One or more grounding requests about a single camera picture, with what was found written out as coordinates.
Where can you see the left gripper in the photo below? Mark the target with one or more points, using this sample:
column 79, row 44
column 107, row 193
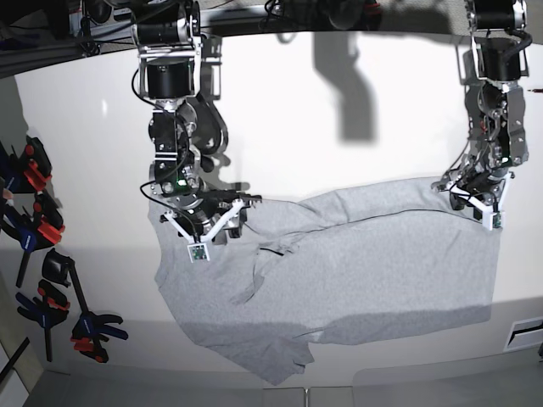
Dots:
column 459, row 184

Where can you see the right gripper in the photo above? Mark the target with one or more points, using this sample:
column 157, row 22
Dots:
column 210, row 200

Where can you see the grey T-shirt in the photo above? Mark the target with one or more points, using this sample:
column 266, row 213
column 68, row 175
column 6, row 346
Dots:
column 352, row 266

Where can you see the blue red bar clamp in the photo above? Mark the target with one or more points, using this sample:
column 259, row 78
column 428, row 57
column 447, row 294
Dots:
column 40, row 230
column 28, row 173

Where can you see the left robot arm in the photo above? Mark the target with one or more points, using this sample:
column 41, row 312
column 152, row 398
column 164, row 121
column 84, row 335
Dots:
column 495, row 104

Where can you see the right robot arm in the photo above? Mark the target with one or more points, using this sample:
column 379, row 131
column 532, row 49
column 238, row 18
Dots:
column 186, row 129

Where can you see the black long bar clamp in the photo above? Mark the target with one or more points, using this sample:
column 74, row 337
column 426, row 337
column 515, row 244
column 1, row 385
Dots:
column 61, row 269

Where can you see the bottom blue red clamp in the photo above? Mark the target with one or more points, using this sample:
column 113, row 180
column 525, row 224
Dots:
column 92, row 330

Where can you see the lower left blue red clamp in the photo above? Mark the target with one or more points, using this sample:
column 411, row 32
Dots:
column 48, row 311

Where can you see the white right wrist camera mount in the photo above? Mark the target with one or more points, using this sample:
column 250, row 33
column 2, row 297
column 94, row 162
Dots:
column 200, row 229

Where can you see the aluminium frame rail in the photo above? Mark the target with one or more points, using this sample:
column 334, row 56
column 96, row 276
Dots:
column 51, row 46

